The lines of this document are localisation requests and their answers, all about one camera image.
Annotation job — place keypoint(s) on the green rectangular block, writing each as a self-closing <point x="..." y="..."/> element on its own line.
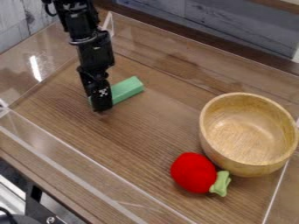
<point x="125" y="89"/>

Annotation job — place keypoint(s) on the light wooden bowl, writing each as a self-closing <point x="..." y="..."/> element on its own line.
<point x="248" y="134"/>

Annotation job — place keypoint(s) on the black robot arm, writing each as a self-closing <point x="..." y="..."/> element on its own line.
<point x="78" y="19"/>

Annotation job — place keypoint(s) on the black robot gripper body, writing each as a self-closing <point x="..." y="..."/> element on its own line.
<point x="94" y="54"/>

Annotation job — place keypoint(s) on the clear acrylic corner bracket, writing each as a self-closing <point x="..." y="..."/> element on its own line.
<point x="108" y="26"/>

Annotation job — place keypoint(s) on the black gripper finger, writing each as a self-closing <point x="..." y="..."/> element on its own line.
<point x="84" y="83"/>
<point x="100" y="95"/>

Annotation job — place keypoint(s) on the black table clamp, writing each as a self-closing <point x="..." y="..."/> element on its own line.
<point x="36" y="210"/>

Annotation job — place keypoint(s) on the clear acrylic tray wall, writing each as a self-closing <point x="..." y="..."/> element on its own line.
<point x="84" y="186"/>

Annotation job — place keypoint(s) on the red plush tomato toy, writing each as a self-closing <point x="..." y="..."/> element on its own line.
<point x="194" y="174"/>

